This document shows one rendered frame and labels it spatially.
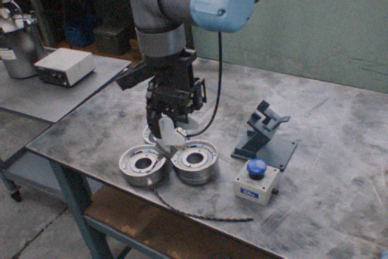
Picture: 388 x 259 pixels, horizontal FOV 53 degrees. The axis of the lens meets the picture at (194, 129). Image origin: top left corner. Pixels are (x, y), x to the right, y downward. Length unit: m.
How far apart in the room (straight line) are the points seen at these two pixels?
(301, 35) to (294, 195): 1.73
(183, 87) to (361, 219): 0.42
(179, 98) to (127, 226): 0.59
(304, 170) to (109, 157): 0.46
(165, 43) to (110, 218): 0.69
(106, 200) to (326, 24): 1.65
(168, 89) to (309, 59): 1.92
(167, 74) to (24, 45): 1.11
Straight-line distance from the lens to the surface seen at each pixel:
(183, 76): 0.62
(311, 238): 0.76
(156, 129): 0.70
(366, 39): 2.37
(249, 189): 0.79
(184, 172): 0.84
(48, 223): 2.04
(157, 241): 1.09
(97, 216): 1.20
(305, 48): 2.49
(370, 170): 0.91
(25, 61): 1.72
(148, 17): 0.59
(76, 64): 1.57
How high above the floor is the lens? 1.40
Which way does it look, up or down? 37 degrees down
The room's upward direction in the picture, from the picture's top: 8 degrees counter-clockwise
